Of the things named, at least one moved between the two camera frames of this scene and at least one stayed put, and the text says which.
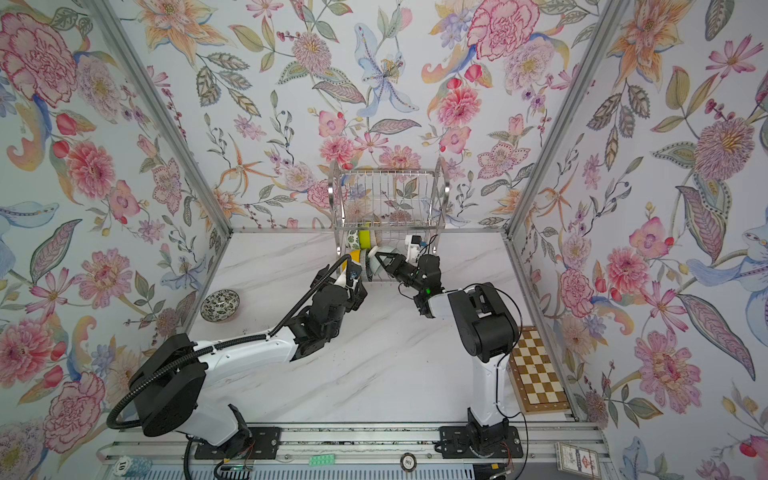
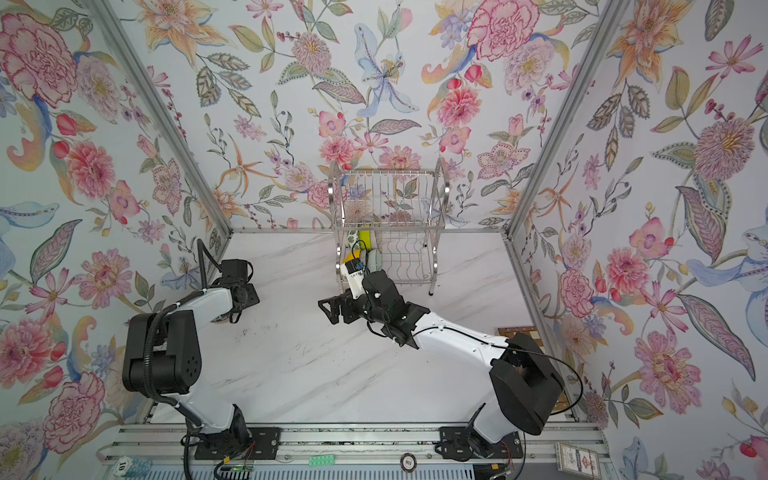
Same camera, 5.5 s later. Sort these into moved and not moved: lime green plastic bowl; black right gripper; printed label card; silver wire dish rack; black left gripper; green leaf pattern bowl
Moved: black left gripper; black right gripper
Not moved: silver wire dish rack; printed label card; green leaf pattern bowl; lime green plastic bowl
